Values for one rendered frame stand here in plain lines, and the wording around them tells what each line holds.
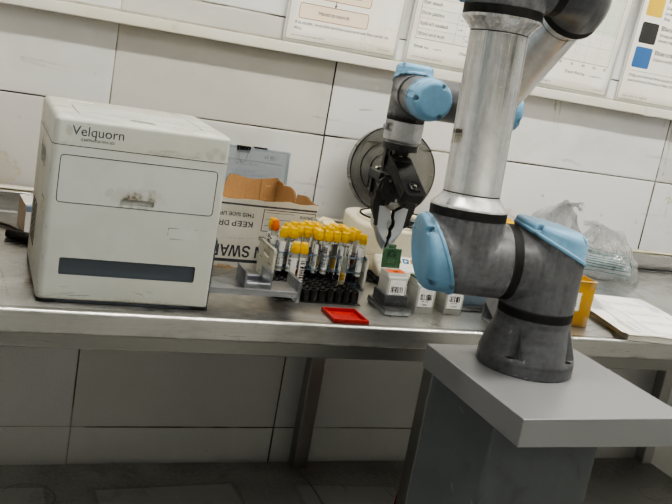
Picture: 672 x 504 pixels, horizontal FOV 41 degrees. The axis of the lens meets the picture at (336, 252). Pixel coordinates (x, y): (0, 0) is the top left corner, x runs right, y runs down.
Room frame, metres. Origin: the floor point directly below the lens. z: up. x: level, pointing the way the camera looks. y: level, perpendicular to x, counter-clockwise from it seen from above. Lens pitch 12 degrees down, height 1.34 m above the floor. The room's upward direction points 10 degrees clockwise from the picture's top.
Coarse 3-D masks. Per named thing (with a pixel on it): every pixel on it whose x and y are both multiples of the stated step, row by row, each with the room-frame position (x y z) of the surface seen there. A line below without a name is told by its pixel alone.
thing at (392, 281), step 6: (384, 270) 1.70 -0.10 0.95; (390, 270) 1.70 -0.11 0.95; (396, 270) 1.71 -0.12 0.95; (384, 276) 1.70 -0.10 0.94; (390, 276) 1.68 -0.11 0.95; (396, 276) 1.69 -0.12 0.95; (402, 276) 1.69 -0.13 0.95; (378, 282) 1.72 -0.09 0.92; (384, 282) 1.69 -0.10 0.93; (390, 282) 1.68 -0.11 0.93; (396, 282) 1.68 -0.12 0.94; (402, 282) 1.69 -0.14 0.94; (384, 288) 1.69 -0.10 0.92; (390, 288) 1.68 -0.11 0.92; (396, 288) 1.68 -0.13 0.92; (402, 288) 1.69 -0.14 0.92; (390, 294) 1.68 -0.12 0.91; (396, 294) 1.68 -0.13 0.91; (402, 294) 1.69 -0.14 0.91
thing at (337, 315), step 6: (324, 312) 1.59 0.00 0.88; (330, 312) 1.60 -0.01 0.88; (336, 312) 1.61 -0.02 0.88; (342, 312) 1.62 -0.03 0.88; (348, 312) 1.62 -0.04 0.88; (354, 312) 1.63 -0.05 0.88; (330, 318) 1.56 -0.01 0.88; (336, 318) 1.55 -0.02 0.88; (342, 318) 1.58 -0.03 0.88; (348, 318) 1.59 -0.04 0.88; (354, 318) 1.59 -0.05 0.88; (360, 318) 1.60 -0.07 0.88; (366, 324) 1.57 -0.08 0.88
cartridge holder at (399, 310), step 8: (376, 288) 1.71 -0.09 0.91; (368, 296) 1.73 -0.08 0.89; (376, 296) 1.70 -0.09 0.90; (384, 296) 1.67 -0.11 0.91; (392, 296) 1.68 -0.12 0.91; (400, 296) 1.68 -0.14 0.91; (376, 304) 1.69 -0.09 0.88; (384, 304) 1.67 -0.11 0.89; (392, 304) 1.68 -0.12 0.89; (400, 304) 1.68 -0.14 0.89; (384, 312) 1.65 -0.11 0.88; (392, 312) 1.66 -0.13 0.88; (400, 312) 1.67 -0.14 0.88; (408, 312) 1.67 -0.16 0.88
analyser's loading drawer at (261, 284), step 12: (240, 264) 1.56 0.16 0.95; (264, 264) 1.59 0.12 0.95; (240, 276) 1.55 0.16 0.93; (252, 276) 1.58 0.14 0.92; (264, 276) 1.57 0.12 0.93; (288, 276) 1.61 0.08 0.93; (216, 288) 1.50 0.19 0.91; (228, 288) 1.51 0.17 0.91; (240, 288) 1.52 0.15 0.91; (252, 288) 1.53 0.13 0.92; (264, 288) 1.54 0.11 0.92; (276, 288) 1.56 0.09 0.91; (288, 288) 1.58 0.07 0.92; (300, 288) 1.56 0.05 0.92
